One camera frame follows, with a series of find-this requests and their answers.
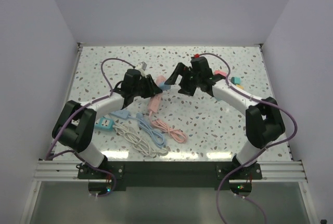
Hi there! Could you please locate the teal power strip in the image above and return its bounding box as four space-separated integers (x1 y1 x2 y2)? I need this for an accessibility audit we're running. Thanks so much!
94 117 114 131

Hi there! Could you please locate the pink power strip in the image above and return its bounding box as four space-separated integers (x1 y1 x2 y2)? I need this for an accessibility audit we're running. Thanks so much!
148 94 161 113

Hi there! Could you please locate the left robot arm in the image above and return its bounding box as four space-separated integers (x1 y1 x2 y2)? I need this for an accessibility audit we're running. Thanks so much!
52 69 162 178

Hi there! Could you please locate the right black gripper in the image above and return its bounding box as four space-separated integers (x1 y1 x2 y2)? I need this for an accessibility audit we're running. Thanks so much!
164 63 201 97

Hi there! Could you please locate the red pink plug adapter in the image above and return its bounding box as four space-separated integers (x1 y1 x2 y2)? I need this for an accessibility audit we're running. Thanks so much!
214 70 227 77

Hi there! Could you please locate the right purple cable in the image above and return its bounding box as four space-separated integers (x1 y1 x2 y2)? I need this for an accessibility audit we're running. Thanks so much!
200 52 299 224

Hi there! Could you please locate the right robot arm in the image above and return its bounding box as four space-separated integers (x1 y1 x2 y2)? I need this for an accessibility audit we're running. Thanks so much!
165 56 285 179

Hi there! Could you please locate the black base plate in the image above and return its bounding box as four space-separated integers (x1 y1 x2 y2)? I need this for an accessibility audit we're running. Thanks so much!
76 161 263 196

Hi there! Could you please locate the light blue plug adapter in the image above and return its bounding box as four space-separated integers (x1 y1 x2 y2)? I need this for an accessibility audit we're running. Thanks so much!
230 77 241 85

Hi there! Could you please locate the white cord of teal strip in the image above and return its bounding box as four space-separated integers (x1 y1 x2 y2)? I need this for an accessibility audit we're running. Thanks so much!
113 122 171 159

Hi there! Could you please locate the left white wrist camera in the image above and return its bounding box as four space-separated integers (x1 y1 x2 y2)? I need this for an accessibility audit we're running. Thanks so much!
135 62 147 77

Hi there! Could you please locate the blue power strip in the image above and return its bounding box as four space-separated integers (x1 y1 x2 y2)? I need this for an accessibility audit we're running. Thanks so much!
110 110 130 120

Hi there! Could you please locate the pink cord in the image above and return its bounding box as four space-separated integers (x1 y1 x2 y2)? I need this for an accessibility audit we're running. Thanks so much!
149 111 188 144

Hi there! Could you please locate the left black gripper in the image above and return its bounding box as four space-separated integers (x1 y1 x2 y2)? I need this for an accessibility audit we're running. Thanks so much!
132 74 162 99

